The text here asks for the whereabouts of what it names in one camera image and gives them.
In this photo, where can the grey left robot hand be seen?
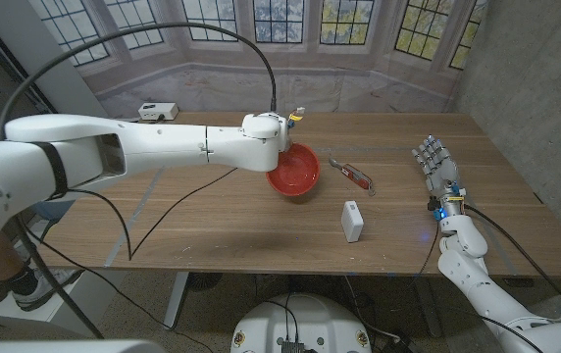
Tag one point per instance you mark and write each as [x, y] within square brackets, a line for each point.
[290, 120]

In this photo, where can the red Swiss knife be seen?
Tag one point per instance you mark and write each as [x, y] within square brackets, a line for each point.
[355, 175]

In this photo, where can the white floor platform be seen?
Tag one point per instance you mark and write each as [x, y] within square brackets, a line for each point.
[89, 301]

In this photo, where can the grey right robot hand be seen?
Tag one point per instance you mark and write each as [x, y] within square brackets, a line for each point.
[442, 169]

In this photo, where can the dark grey table leg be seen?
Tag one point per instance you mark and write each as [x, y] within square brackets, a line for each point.
[430, 309]

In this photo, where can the white power strip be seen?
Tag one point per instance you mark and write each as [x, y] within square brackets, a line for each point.
[158, 111]

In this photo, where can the printed window backdrop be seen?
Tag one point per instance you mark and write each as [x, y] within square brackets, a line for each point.
[334, 83]

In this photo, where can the light grey table leg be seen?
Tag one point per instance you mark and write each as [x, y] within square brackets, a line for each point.
[177, 299]

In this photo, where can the grey sneaker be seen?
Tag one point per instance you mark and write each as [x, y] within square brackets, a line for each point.
[40, 291]

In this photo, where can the white cuboid box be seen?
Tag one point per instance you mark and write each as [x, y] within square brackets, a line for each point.
[352, 221]

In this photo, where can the red speckled bowl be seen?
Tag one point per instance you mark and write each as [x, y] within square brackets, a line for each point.
[297, 171]

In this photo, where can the black round fan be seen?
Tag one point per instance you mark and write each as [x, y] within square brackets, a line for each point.
[206, 280]

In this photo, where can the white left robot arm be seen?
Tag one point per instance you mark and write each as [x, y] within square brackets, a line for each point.
[163, 142]

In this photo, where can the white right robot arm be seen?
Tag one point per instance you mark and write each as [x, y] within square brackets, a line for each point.
[476, 289]

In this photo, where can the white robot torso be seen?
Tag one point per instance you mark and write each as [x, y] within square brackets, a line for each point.
[305, 318]

